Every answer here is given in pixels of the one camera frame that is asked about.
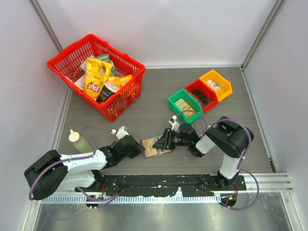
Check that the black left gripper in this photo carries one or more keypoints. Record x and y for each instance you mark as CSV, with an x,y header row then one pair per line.
x,y
138,149

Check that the black and white cup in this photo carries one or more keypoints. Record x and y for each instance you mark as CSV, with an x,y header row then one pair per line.
x,y
109,89

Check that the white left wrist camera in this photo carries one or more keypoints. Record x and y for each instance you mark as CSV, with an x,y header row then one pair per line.
x,y
121,132

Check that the white cable duct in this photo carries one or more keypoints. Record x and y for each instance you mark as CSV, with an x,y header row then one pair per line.
x,y
176,199

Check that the green snack packet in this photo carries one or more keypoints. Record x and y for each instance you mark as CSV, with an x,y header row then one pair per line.
x,y
103,57

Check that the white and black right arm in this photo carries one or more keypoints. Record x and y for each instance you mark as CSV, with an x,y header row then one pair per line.
x,y
232,138

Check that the dark item in red bin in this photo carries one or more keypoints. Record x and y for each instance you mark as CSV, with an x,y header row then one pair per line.
x,y
206,98

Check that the gold credit card left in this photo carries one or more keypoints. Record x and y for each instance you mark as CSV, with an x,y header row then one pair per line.
x,y
148,145

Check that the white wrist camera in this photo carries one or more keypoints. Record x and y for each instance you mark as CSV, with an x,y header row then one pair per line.
x,y
121,132
174,123

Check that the gold cards in green bin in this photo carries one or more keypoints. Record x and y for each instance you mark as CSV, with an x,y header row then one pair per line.
x,y
184,106

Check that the red plastic bin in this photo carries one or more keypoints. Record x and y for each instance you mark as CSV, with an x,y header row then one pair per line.
x,y
198,84

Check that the brown leather card holder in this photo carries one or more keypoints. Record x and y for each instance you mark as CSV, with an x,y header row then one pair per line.
x,y
159,151

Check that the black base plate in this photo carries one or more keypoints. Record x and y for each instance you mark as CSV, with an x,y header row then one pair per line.
x,y
191,185

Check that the green plastic bin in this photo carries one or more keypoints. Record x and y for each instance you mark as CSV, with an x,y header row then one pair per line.
x,y
190,100

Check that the red plastic shopping basket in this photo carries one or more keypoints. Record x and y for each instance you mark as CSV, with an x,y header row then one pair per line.
x,y
66,66

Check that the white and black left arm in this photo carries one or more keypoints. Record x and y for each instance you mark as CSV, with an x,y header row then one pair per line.
x,y
54,171

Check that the yellow plastic bin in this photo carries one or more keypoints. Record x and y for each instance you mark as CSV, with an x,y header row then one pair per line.
x,y
226,88

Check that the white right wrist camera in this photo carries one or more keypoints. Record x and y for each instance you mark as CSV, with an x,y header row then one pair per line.
x,y
174,123

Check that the green squeeze bottle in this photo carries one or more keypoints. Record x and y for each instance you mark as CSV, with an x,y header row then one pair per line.
x,y
81,144

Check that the yellow snack packet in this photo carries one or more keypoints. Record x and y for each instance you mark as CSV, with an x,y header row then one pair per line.
x,y
120,81

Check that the white label in yellow bin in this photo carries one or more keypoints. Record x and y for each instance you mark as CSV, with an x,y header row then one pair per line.
x,y
213,84

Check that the yellow Lays chips bag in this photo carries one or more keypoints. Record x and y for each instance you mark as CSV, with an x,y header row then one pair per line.
x,y
96,74

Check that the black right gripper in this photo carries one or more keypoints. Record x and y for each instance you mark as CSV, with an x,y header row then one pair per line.
x,y
165,142

